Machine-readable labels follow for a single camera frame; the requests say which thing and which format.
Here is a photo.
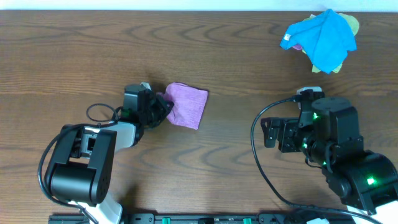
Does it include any purple microfibre cloth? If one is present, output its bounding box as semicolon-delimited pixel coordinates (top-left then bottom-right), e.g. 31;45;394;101
158;82;208;130

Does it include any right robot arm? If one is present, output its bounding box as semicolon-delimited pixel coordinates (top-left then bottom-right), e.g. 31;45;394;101
254;95;397;223

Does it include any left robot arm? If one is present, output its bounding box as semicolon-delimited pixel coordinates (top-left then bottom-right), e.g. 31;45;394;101
37;83;174;223

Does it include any yellow-green microfibre cloth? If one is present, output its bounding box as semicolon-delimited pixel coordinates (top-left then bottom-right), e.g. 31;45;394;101
302;13;359;73

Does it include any blue microfibre cloth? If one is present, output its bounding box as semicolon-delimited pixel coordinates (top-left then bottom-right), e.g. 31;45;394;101
280;9;357;74

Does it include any right black cable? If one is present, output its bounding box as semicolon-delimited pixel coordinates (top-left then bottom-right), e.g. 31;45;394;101
250;95;383;224

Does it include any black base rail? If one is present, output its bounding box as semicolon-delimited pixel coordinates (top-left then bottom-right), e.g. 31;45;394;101
48;212;330;224

